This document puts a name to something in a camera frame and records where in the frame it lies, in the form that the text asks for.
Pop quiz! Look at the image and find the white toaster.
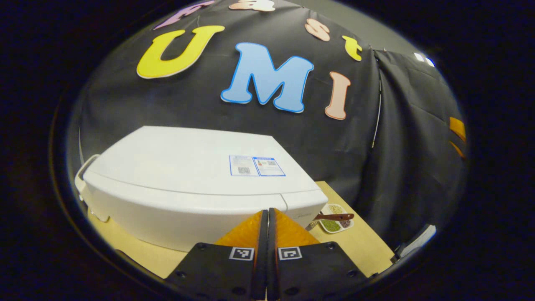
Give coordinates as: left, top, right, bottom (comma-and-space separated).
74, 153, 110, 222

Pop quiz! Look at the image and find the black backdrop cloth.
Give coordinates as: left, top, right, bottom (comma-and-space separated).
69, 0, 467, 251

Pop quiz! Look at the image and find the white divided condiment dish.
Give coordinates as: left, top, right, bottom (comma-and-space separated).
318, 203, 355, 234

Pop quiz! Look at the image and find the brown wooden spoon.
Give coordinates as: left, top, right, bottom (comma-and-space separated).
313, 212, 355, 222

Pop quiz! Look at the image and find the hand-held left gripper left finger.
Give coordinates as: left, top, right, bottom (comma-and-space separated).
164, 209, 268, 301

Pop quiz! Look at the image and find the small ceiling light panel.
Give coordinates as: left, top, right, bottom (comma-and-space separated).
413, 52, 436, 68

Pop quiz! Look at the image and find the white cloth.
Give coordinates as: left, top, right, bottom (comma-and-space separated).
395, 224, 437, 258

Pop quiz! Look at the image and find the white microwave oven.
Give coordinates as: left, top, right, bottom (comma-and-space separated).
82, 126, 329, 253

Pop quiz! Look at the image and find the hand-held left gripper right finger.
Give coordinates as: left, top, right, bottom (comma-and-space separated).
269, 207, 369, 301

